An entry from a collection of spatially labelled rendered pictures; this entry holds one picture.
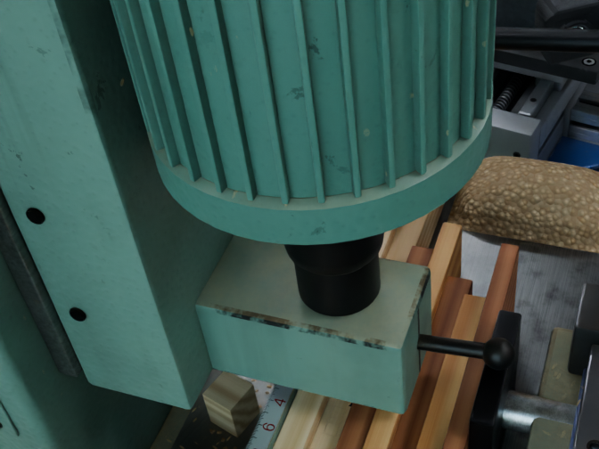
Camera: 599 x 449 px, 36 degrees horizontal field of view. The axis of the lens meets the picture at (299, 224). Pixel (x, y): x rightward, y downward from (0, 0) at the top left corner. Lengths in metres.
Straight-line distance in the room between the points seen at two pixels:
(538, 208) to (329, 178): 0.41
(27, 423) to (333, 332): 0.22
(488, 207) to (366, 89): 0.43
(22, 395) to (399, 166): 0.32
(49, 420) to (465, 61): 0.39
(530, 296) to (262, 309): 0.26
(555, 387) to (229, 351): 0.21
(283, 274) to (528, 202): 0.27
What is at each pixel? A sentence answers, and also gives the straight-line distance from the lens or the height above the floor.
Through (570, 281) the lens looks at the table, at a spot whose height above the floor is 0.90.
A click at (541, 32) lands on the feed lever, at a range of 0.59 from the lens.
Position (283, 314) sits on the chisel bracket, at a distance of 0.57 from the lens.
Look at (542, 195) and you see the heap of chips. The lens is 0.79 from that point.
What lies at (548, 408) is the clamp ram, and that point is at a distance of 0.61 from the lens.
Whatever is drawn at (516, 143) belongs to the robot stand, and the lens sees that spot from 1.11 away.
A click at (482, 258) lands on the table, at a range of 0.78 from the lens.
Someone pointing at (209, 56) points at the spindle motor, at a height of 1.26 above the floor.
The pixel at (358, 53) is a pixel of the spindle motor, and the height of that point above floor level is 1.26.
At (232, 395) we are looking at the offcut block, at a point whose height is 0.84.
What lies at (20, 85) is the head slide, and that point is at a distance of 0.46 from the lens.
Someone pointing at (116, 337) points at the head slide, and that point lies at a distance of 0.58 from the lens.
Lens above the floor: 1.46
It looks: 44 degrees down
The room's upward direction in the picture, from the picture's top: 9 degrees counter-clockwise
